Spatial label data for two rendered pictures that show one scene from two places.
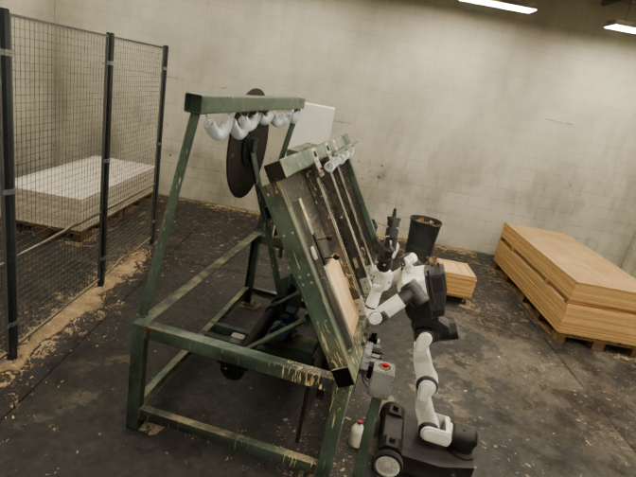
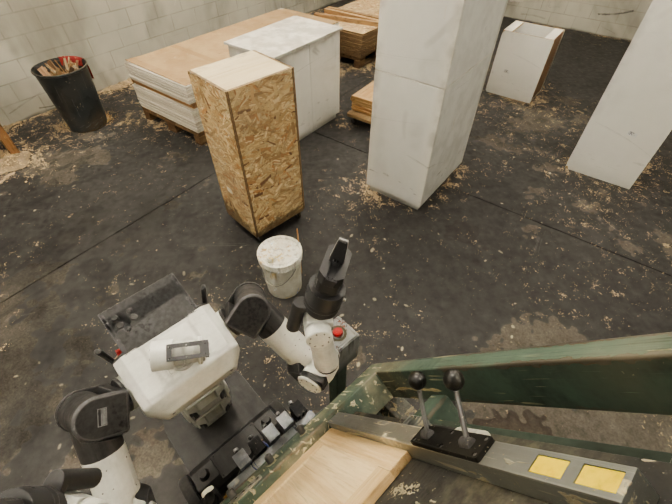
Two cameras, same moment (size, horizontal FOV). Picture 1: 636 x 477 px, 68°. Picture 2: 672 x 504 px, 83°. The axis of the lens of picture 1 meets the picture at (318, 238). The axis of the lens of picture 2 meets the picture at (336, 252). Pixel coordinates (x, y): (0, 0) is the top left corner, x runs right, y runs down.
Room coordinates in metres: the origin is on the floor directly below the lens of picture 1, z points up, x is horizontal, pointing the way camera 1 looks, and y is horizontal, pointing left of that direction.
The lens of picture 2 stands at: (2.95, -0.05, 2.19)
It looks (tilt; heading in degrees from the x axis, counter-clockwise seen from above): 47 degrees down; 218
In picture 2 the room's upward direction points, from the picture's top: straight up
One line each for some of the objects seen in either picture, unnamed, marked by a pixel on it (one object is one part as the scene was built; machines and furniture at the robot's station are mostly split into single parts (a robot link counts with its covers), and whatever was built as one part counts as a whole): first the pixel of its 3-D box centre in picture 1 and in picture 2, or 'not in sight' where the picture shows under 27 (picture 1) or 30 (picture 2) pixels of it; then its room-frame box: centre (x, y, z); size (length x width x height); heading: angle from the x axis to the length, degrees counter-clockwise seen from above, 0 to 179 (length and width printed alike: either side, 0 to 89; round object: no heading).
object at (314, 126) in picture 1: (303, 174); not in sight; (7.04, 0.39, 1.03); 0.61 x 0.58 x 2.05; 1
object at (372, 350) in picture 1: (372, 360); (262, 452); (2.80, -0.51, 0.69); 0.50 x 0.14 x 0.24; 171
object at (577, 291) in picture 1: (561, 279); not in sight; (6.28, -3.42, 0.39); 2.46 x 1.05 x 0.78; 1
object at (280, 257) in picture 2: not in sight; (282, 263); (1.83, -1.39, 0.24); 0.32 x 0.30 x 0.47; 1
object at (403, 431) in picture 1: (428, 436); (212, 411); (2.77, -1.00, 0.19); 0.64 x 0.52 x 0.33; 81
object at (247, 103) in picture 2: not in sight; (256, 156); (1.40, -1.99, 0.63); 0.50 x 0.42 x 1.25; 172
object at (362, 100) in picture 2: not in sight; (379, 106); (-0.64, -2.20, 0.15); 0.61 x 0.52 x 0.31; 1
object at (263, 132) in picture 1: (252, 145); not in sight; (3.48, 0.60, 1.85); 0.80 x 0.06 x 0.80; 171
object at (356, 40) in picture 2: not in sight; (378, 22); (-2.92, -3.72, 0.23); 2.45 x 1.03 x 0.45; 1
